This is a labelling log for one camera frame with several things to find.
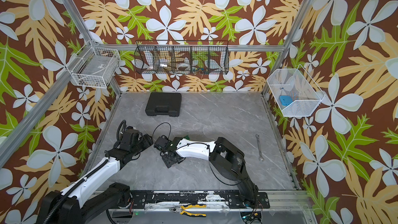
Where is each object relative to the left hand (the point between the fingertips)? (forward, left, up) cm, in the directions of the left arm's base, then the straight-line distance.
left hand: (150, 138), depth 87 cm
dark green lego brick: (+3, -21, -6) cm, 22 cm away
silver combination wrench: (-9, -64, -8) cm, 65 cm away
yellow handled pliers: (-34, -20, -6) cm, 39 cm away
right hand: (-10, -12, -7) cm, 17 cm away
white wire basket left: (+30, +31, +27) cm, 51 cm away
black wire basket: (+46, -17, +23) cm, 54 cm away
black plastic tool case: (+29, -6, -5) cm, 30 cm away
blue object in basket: (+13, -74, +19) cm, 77 cm away
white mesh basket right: (+19, -81, +19) cm, 85 cm away
